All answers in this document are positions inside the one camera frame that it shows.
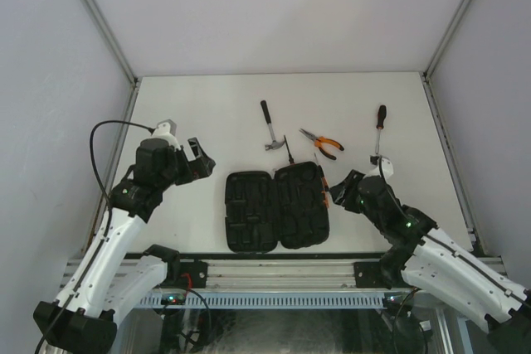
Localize black handled claw hammer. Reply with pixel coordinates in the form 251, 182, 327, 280
261, 100, 286, 151

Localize left black camera cable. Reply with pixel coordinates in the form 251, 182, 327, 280
35, 120, 154, 354

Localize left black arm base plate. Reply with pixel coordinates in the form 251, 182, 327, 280
160, 260, 208, 289

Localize orange handled needle-nose pliers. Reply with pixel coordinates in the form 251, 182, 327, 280
299, 129, 345, 161

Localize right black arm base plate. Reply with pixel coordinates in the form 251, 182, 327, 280
353, 261, 392, 289

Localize small orange black precision screwdriver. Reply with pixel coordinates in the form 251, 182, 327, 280
314, 153, 329, 209

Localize orange grip bit screwdriver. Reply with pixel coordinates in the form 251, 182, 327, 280
284, 135, 295, 165

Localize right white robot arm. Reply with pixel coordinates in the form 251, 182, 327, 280
330, 170, 530, 353

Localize black orange handled screwdriver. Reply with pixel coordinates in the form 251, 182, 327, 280
375, 104, 387, 155

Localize aluminium front frame rail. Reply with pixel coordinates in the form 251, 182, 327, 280
60, 257, 511, 291

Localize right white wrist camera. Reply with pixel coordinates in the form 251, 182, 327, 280
366, 156, 394, 180

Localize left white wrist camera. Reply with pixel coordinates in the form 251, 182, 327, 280
151, 119, 180, 149

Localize blue slotted cable duct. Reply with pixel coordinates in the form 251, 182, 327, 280
136, 292, 387, 310

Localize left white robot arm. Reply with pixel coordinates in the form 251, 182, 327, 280
33, 137, 216, 353

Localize black plastic tool case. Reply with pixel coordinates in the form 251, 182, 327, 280
225, 162, 330, 254

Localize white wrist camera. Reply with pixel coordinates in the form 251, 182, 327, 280
366, 156, 394, 180
151, 119, 180, 149

